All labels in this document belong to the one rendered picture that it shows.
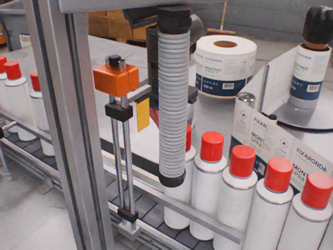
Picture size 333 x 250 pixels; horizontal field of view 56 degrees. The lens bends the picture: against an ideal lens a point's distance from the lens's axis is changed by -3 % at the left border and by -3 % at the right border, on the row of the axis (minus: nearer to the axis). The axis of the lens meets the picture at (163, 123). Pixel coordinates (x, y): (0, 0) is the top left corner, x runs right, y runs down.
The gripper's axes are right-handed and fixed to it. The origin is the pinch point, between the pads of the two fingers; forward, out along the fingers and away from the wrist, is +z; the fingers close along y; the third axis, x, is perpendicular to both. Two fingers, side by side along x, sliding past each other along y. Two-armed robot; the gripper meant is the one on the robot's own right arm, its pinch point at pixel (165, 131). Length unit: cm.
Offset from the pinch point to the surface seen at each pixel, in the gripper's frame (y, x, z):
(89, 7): -7.7, 22.0, -28.0
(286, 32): 86, -422, 99
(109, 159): 12.8, 3.3, 10.2
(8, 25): 236, -103, 36
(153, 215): -2.9, 8.8, 13.2
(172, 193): -7.7, 9.4, 4.2
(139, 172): 4.4, 3.3, 9.8
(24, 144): 37.6, 9.0, 12.9
